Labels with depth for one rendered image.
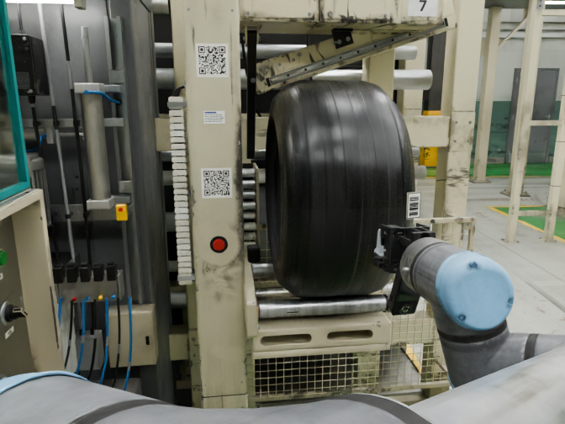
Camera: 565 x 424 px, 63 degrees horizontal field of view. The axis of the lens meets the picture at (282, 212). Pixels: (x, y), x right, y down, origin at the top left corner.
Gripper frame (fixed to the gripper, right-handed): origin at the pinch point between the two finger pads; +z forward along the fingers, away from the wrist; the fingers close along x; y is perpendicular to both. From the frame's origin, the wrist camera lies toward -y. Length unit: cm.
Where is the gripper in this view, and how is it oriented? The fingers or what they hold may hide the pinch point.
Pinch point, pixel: (382, 252)
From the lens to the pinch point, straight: 96.3
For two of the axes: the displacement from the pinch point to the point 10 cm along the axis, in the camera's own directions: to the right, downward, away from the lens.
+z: -1.2, -1.1, 9.9
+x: -9.9, 0.3, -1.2
